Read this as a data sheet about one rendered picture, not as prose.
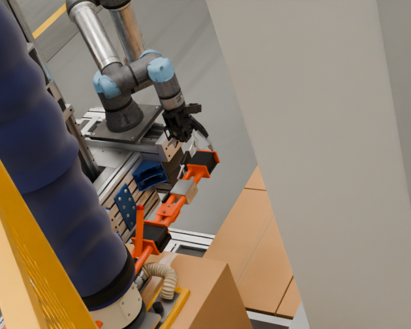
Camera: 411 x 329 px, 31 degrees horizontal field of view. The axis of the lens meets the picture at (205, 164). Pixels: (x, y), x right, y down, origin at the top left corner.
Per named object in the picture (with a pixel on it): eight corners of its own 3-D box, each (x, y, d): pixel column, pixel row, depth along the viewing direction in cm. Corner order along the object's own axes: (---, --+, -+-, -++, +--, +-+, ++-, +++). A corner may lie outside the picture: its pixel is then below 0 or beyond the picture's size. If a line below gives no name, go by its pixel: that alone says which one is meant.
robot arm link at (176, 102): (165, 85, 238) (186, 85, 234) (169, 96, 241) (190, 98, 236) (153, 99, 233) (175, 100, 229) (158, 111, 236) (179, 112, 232)
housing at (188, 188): (190, 205, 242) (185, 194, 240) (172, 202, 246) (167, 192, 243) (199, 190, 247) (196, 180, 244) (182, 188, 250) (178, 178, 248)
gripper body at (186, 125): (167, 142, 242) (156, 113, 235) (180, 126, 247) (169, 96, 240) (188, 144, 238) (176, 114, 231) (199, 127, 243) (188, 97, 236)
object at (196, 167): (209, 178, 250) (205, 167, 247) (190, 176, 253) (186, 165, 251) (220, 162, 255) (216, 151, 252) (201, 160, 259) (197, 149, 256)
